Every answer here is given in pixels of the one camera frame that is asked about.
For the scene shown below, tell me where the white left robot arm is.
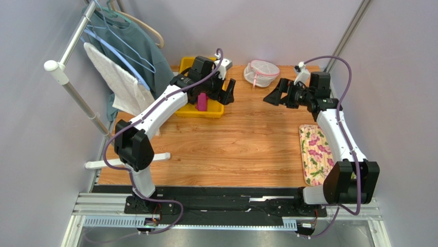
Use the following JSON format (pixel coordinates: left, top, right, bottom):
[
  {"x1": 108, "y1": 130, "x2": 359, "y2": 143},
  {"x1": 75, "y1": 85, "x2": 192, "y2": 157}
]
[{"x1": 114, "y1": 55, "x2": 235, "y2": 200}]

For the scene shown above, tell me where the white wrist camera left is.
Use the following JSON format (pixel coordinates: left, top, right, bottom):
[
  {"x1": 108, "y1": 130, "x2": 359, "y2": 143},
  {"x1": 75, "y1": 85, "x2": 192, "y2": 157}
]
[{"x1": 214, "y1": 53, "x2": 233, "y2": 80}]

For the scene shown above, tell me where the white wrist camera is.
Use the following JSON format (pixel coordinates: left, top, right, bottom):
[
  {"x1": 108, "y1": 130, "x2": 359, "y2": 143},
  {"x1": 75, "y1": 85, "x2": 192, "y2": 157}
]
[
  {"x1": 294, "y1": 62, "x2": 311, "y2": 85},
  {"x1": 214, "y1": 53, "x2": 233, "y2": 80}
]

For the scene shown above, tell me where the beige hanger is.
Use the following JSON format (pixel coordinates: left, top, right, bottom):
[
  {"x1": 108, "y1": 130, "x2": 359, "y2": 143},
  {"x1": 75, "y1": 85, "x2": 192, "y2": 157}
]
[{"x1": 106, "y1": 0, "x2": 165, "y2": 49}]

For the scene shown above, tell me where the teal shirt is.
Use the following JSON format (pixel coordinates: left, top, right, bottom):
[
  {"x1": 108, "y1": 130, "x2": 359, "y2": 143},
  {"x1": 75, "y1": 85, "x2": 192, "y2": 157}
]
[{"x1": 84, "y1": 10, "x2": 174, "y2": 115}]

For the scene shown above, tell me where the pink paper napkin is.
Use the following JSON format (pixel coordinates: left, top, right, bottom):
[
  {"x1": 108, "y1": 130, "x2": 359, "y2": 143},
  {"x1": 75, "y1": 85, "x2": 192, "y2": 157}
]
[{"x1": 195, "y1": 93, "x2": 208, "y2": 112}]

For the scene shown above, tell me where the silver clothes rack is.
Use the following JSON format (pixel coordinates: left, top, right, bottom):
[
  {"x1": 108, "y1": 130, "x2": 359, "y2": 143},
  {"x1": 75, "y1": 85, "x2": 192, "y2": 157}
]
[{"x1": 44, "y1": 0, "x2": 171, "y2": 170}]

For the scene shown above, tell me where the blue hanger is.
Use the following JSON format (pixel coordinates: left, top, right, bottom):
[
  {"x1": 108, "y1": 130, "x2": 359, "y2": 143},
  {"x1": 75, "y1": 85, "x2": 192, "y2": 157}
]
[{"x1": 86, "y1": 10, "x2": 166, "y2": 92}]

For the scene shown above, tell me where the yellow plastic bin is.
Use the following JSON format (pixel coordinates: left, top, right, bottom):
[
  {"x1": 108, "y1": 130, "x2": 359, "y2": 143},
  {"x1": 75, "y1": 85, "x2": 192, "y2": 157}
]
[{"x1": 175, "y1": 57, "x2": 224, "y2": 118}]

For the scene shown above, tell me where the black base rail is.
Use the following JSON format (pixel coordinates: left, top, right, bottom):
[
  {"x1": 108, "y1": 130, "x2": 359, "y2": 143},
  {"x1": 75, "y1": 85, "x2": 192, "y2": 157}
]
[{"x1": 124, "y1": 186, "x2": 327, "y2": 226}]

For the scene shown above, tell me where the floral tray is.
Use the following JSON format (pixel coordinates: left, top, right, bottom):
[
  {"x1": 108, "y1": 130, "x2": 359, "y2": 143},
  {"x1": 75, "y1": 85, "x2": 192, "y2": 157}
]
[{"x1": 299, "y1": 125, "x2": 334, "y2": 186}]

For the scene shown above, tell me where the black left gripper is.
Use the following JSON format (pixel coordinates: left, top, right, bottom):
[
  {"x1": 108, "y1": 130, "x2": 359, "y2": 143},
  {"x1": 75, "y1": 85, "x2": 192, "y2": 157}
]
[{"x1": 201, "y1": 70, "x2": 235, "y2": 105}]

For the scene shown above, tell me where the white mesh laundry bag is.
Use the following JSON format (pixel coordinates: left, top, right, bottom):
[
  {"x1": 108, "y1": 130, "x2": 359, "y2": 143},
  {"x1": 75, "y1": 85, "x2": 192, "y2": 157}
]
[{"x1": 243, "y1": 59, "x2": 280, "y2": 88}]

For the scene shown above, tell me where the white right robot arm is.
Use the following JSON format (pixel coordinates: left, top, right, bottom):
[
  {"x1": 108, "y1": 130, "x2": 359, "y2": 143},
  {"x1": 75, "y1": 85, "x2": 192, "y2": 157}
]
[{"x1": 263, "y1": 72, "x2": 380, "y2": 205}]

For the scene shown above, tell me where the white towel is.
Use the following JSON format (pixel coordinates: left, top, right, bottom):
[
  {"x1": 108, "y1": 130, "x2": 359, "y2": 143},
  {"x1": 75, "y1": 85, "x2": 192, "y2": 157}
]
[{"x1": 83, "y1": 42, "x2": 155, "y2": 116}]

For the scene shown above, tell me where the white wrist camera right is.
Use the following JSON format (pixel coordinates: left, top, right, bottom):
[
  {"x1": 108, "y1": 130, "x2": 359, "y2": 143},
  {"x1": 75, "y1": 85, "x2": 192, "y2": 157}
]
[{"x1": 294, "y1": 62, "x2": 311, "y2": 85}]

